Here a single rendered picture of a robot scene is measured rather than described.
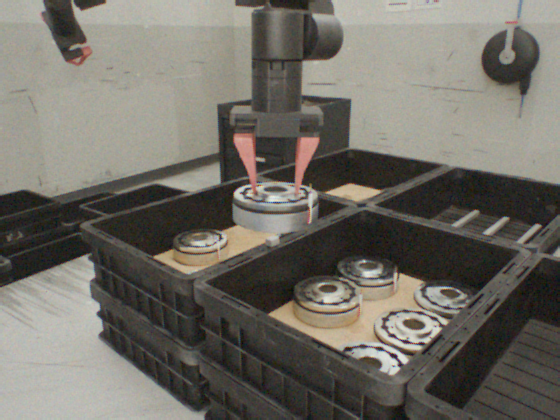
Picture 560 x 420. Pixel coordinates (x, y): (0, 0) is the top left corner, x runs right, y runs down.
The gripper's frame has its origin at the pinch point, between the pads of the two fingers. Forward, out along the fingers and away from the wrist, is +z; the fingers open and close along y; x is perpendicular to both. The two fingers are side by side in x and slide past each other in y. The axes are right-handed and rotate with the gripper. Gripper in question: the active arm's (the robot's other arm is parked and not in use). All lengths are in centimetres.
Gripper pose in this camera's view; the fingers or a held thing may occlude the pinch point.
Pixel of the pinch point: (275, 186)
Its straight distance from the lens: 58.5
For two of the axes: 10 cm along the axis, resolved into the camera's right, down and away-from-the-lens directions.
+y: -10.0, -0.1, -0.2
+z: -0.1, 9.5, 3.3
